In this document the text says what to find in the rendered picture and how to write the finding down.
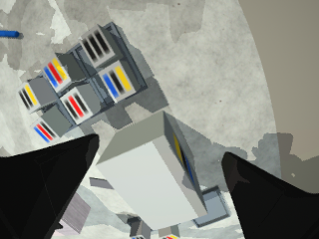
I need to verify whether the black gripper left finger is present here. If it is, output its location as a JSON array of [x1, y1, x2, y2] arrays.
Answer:
[[0, 132, 100, 239]]

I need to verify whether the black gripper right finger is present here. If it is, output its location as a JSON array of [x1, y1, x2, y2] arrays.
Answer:
[[220, 151, 319, 239]]

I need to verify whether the dark grey flat bar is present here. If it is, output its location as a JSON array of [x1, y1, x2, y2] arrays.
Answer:
[[91, 178, 115, 190]]

